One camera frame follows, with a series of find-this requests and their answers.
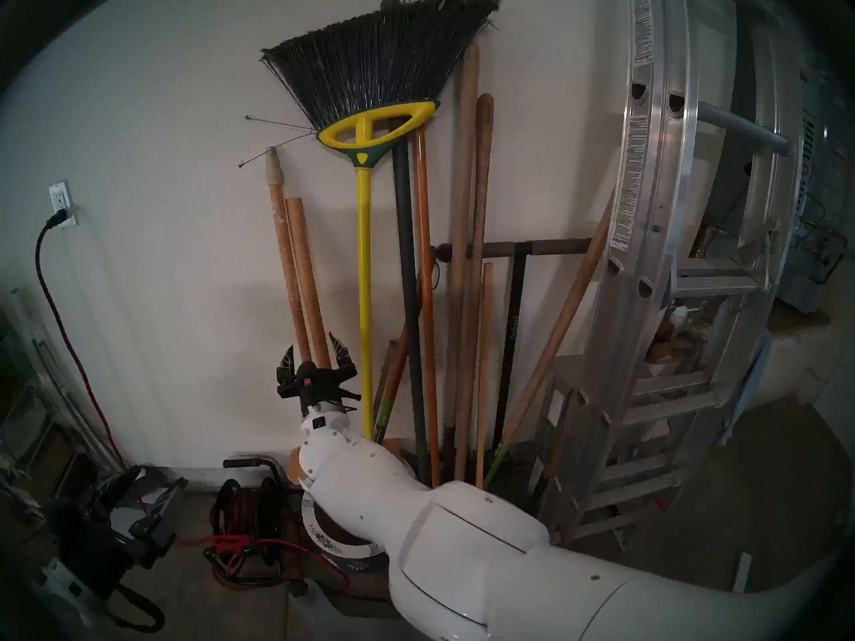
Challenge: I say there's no red black power cord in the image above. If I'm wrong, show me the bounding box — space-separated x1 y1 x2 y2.
35 209 129 471

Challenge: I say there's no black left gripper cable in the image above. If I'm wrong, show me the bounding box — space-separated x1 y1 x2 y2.
107 583 166 634

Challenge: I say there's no black T-handle garden tool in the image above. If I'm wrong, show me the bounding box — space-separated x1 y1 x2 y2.
431 238 594 451

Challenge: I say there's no white floral ceramic pot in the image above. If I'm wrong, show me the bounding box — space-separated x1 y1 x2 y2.
301 493 388 574

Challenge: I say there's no light smooth wooden dowel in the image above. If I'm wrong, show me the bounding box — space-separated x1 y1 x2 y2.
286 198 333 371

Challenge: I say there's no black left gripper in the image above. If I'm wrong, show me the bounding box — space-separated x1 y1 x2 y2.
43 465 190 597

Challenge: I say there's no black cord reel red cable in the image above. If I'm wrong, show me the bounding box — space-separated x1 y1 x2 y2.
204 454 351 592

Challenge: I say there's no orange-handled green rake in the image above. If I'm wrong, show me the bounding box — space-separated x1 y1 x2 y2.
413 129 442 489

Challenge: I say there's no wooden pole with threaded tip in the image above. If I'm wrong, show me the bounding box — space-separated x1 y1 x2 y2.
265 147 313 365

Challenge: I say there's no slanted brown wooden handle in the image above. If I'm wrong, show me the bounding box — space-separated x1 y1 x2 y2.
484 189 615 488

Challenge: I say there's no weathered grey wooden pole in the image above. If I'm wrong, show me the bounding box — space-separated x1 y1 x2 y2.
444 42 480 441

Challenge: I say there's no long dark grey pole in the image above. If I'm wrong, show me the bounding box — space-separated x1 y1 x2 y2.
379 0 430 485

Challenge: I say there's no grey metal appliance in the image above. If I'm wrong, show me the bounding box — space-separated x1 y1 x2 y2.
775 79 853 313

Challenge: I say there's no orange handle with green label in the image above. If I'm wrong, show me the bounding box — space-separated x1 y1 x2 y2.
374 276 435 445

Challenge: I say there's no metal wire rack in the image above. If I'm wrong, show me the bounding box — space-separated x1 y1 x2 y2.
0 299 121 500

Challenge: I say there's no aluminium extension ladder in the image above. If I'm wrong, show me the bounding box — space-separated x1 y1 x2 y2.
534 0 802 547

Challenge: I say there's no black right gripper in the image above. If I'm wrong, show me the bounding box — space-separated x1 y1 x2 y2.
276 333 363 417

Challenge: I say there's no white wall outlet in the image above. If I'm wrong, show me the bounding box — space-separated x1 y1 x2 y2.
48 179 79 230

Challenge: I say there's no yellow-handled black bristle broom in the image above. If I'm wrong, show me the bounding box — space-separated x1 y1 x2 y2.
261 0 502 441

